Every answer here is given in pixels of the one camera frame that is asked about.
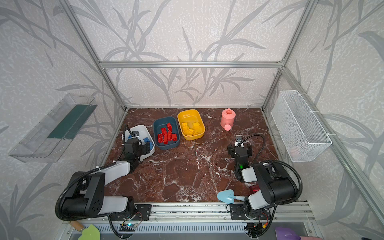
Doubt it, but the red lego brick top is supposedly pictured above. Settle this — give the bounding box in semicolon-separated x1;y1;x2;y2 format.
161;128;168;137

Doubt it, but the small red lego brick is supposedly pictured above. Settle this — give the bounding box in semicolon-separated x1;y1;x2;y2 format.
171;134;178;142

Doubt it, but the yellow lego square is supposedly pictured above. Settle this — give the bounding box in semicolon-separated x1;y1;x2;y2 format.
193;122;201;129

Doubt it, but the yellow curved lego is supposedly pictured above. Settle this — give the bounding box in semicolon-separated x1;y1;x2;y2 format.
182;123;190;132

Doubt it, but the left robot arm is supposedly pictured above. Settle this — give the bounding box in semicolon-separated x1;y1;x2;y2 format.
55;138;151;222

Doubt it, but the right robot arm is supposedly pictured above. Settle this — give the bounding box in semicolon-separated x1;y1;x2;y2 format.
217;142;303;219

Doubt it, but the white plastic bin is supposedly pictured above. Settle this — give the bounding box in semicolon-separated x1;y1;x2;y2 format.
130;125;155;162

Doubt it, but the teal plastic bin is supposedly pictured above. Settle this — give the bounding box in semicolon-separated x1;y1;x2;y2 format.
153;117;180;150

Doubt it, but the pink toy watering can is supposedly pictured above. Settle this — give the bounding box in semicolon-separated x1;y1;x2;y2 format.
221;109;236;131

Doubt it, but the light blue toy shovel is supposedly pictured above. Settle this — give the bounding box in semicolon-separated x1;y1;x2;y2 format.
217;189;245;204

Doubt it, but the yellow plastic bin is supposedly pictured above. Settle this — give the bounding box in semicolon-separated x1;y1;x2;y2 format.
178;109;206;141

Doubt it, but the purple toy object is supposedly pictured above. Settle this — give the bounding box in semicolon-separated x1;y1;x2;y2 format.
275;227;301;240

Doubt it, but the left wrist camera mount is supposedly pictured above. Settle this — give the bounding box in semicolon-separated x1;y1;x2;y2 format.
130;131;140;138

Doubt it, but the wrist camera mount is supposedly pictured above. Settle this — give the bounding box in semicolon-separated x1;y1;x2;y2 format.
130;131;140;138
235;135;244;147

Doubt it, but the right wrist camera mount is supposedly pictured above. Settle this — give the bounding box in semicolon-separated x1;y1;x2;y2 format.
235;135;244;147

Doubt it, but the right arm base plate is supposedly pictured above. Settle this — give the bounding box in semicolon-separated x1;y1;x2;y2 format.
227;204;272;221

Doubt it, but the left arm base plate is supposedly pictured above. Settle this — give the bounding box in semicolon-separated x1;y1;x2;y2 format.
110;204;152;221

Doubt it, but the white wire basket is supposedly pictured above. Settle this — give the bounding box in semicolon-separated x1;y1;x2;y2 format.
271;90;332;163

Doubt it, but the aluminium front rail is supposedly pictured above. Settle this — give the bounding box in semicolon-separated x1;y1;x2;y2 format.
61;201;316;224

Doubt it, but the clear acrylic wall shelf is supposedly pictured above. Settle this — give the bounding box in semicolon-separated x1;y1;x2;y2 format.
9;94;97;163

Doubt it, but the green toy spatula wooden handle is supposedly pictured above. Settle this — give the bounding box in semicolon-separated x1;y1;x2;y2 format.
69;221;101;240

